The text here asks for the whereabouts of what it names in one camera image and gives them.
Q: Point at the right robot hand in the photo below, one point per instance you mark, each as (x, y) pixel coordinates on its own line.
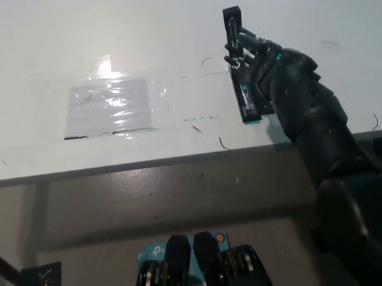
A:
(286, 73)

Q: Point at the white paper sheet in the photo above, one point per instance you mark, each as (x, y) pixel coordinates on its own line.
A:
(108, 108)

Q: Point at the clear plastic film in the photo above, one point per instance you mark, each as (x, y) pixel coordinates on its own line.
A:
(158, 94)

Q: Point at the robot body black teal blocks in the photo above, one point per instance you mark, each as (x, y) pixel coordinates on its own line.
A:
(203, 265)

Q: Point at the black table leg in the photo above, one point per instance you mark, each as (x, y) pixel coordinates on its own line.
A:
(5, 268)

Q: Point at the black stapler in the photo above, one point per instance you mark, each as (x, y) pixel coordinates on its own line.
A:
(247, 97)

